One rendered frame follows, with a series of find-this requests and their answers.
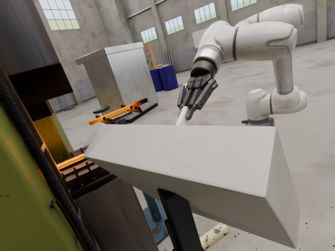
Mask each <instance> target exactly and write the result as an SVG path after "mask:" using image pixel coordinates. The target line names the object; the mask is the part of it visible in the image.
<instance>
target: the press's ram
mask: <svg viewBox="0 0 335 251"><path fill-rule="evenodd" d="M0 62H1V64H2V66H3V68H4V69H5V71H6V73H7V75H8V77H11V76H15V75H19V74H22V73H26V72H30V71H34V70H38V69H42V68H46V67H50V66H54V65H58V64H61V62H60V60H59V57H58V55H57V53H56V51H55V48H54V46H53V44H52V42H51V39H50V37H49V35H48V33H47V30H46V28H45V26H44V24H43V21H42V19H41V17H40V15H39V12H38V10H37V8H36V6H35V3H34V1H33V0H0Z"/></svg>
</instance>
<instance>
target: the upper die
mask: <svg viewBox="0 0 335 251"><path fill-rule="evenodd" d="M9 79H10V80H11V82H12V84H13V86H14V88H15V90H16V91H17V93H18V95H19V97H20V99H21V101H22V102H23V104H24V106H25V107H27V106H30V105H34V104H37V103H40V102H43V101H46V100H50V99H53V98H56V97H59V96H62V95H66V94H69V93H72V92H73V89H72V87H71V85H70V82H69V80H68V78H67V76H66V73H65V71H64V69H63V67H62V64H58V65H54V66H50V67H46V68H42V69H38V70H34V71H30V72H26V73H22V74H19V75H15V76H11V77H9Z"/></svg>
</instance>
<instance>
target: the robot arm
mask: <svg viewBox="0 0 335 251"><path fill-rule="evenodd" d="M304 21H305V20H304V12H303V6H302V5H299V4H296V3H290V4H284V5H280V6H276V7H273V8H270V9H267V10H265V11H263V12H260V13H258V14H255V15H253V16H251V17H249V18H247V19H246V20H243V21H240V22H239V23H237V24H236V25H235V26H234V27H232V26H231V25H230V24H229V23H227V22H225V21H222V20H220V21H216V22H215V23H213V24H212V25H211V26H210V27H209V28H208V29H207V30H206V32H205V33H204V35H203V36H202V38H201V41H200V43H199V46H198V52H197V54H196V56H195V59H194V61H193V64H192V65H193V68H192V70H191V73H190V78H189V79H188V81H187V83H186V84H184V85H183V84H180V85H179V87H180V91H179V96H178V101H177V106H178V108H179V109H180V112H179V114H178V120H177V122H176V124H175V125H180V126H186V125H187V124H188V121H189V120H191V118H192V116H193V113H194V112H195V111H196V110H201V109H202V108H203V106H204V105H205V103H206V101H207V100H208V98H209V97H210V95H211V94H212V92H213V91H214V90H215V89H216V88H217V87H218V83H217V81H216V80H215V79H214V76H215V75H216V74H217V73H218V71H219V69H220V66H221V64H222V63H223V62H226V61H231V60H244V61H268V60H272V62H273V69H274V76H275V83H276V89H275V90H274V92H273V94H267V92H266V91H265V90H262V89H256V90H252V91H250V92H249V94H248V96H247V99H246V112H247V116H248V119H245V120H242V124H247V125H246V126H271V125H270V124H271V120H272V119H273V118H272V117H269V115H281V114H292V113H297V112H300V111H302V110H304V109H305V108H306V107H307V104H308V96H307V94H306V93H305V92H303V91H299V89H298V87H296V86H295V85H294V83H293V67H292V51H293V50H294V49H295V46H296V42H297V36H298V31H297V30H298V29H299V28H300V27H301V26H302V25H303V23H304Z"/></svg>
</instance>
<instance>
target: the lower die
mask: <svg viewBox="0 0 335 251"><path fill-rule="evenodd" d="M84 153H85V152H84ZM84 153H81V154H84ZM81 154H79V155H81ZM79 155H77V156H79ZM77 156H74V157H77ZM74 157H73V158H74ZM70 159H72V158H70ZM70 159H67V160H70ZM67 160H65V161H67ZM65 161H63V162H65ZM86 161H87V162H88V163H89V165H90V169H91V171H92V173H93V175H94V177H95V178H98V177H100V176H102V175H104V174H106V173H108V172H109V171H107V170H105V169H104V168H102V167H100V166H98V165H97V164H95V163H93V162H92V161H90V160H88V159H87V158H82V159H80V160H78V161H75V162H73V163H71V164H68V165H66V166H64V167H62V168H59V170H60V172H62V173H63V174H64V176H65V177H66V179H65V181H66V183H67V185H68V187H69V189H71V190H73V189H75V188H77V187H79V186H80V183H79V181H78V179H77V177H76V175H75V173H74V171H73V167H74V166H75V167H76V169H77V171H78V176H79V178H80V179H81V181H82V183H83V184H86V183H88V182H90V181H92V177H91V175H90V172H89V170H88V168H87V166H86V164H85V162H86ZM63 162H60V163H63ZM60 163H58V164H60ZM58 164H56V165H58Z"/></svg>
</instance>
